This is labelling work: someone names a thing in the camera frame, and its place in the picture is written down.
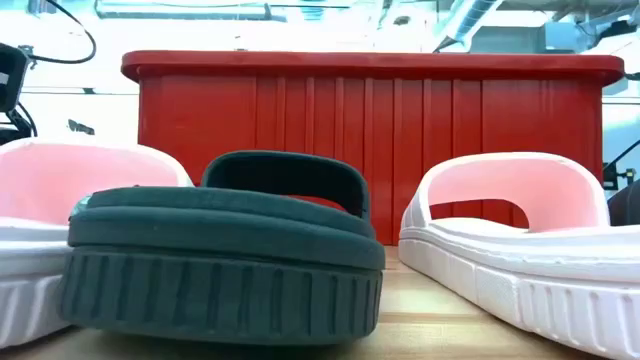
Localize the red plastic bin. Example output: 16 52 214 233
120 49 626 246

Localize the black foam slide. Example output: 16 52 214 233
606 179 640 227
57 149 386 347

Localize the small black bracket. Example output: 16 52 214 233
602 160 637 192

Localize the pink foam slide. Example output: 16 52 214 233
0 137 195 350
398 151 640 360

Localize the long ceiling light fixture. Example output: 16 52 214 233
94 0 274 22

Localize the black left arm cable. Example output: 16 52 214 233
19 0 98 66

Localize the grey ceiling duct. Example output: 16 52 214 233
433 0 504 54

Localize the small dark background object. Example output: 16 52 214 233
68 118 96 136

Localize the grey ceiling unit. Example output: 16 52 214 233
544 19 601 51

